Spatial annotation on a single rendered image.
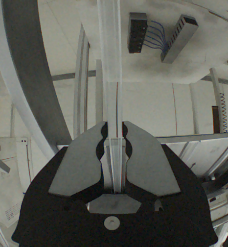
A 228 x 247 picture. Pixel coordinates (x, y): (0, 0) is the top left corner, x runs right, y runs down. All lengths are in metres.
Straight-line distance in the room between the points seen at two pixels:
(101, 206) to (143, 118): 1.69
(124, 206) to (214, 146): 0.21
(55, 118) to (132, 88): 1.83
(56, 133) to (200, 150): 0.22
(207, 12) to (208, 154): 0.42
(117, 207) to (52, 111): 0.22
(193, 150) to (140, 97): 1.77
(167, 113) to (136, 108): 0.49
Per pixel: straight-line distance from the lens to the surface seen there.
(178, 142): 0.18
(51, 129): 0.17
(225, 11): 0.63
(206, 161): 0.28
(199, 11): 0.48
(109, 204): 0.29
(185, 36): 0.48
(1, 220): 1.26
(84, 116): 0.41
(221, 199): 0.57
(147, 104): 1.94
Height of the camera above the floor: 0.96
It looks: 3 degrees down
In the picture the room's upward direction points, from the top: 179 degrees clockwise
